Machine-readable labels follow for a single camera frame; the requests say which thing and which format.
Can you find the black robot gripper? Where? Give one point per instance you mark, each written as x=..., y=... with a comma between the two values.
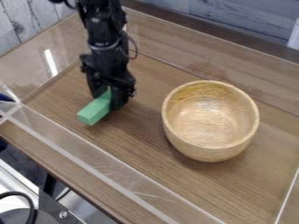
x=104, y=66

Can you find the green rectangular block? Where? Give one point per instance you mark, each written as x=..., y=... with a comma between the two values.
x=95, y=111

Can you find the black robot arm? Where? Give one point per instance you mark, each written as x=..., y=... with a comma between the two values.
x=104, y=20

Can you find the light wooden bowl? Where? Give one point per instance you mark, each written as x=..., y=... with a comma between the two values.
x=210, y=120

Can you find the black table leg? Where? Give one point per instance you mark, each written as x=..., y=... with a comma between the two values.
x=50, y=184

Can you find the clear acrylic left wall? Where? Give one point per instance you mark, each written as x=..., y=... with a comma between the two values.
x=50, y=42

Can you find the clear acrylic wall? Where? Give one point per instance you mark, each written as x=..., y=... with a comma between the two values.
x=269, y=77
x=50, y=42
x=112, y=185

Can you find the clear acrylic back wall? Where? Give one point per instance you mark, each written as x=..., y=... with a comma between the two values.
x=269, y=77

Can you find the clear acrylic front wall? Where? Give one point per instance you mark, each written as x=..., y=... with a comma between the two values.
x=112, y=185

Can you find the black metal bracket with screw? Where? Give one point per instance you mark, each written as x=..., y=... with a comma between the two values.
x=52, y=212

